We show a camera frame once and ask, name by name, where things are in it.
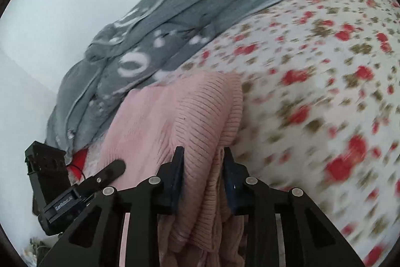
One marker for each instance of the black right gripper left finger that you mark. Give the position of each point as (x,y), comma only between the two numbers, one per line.
(105,227)

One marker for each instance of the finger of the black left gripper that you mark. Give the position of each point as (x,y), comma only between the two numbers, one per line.
(102,179)

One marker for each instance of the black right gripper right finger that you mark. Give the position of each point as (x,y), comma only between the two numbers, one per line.
(309,237)

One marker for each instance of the pink knitted sweater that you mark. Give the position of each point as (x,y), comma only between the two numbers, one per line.
(202,114)

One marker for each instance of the floral bed sheet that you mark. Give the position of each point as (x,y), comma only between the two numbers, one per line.
(320,86)

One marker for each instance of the grey patterned quilt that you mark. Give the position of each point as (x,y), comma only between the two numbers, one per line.
(153,38)

